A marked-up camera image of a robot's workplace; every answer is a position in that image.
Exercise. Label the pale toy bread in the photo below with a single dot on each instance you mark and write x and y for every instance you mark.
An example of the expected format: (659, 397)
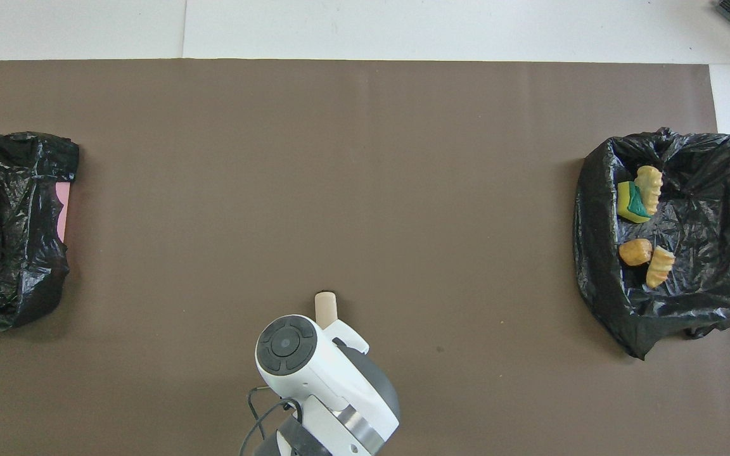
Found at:
(649, 187)

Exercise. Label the orange striped toy croissant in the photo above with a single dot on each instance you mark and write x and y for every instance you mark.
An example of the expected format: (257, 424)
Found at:
(659, 266)

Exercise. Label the beige hand brush black bristles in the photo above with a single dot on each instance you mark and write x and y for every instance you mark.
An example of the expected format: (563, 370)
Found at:
(326, 310)

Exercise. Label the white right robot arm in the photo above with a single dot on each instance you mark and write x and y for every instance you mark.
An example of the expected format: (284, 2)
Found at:
(314, 380)

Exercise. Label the black trash bag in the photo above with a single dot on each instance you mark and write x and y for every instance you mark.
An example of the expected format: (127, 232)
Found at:
(707, 209)
(16, 266)

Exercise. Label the brown table mat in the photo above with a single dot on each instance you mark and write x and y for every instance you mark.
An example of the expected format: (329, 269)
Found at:
(339, 158)

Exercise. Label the brown toy bread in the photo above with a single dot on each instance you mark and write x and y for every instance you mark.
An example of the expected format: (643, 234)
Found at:
(635, 252)

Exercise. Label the pink plastic bin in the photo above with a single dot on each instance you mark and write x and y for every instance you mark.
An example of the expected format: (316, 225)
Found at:
(63, 209)

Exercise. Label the yellow green sponge piece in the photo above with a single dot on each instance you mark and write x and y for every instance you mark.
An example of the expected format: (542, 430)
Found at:
(628, 199)

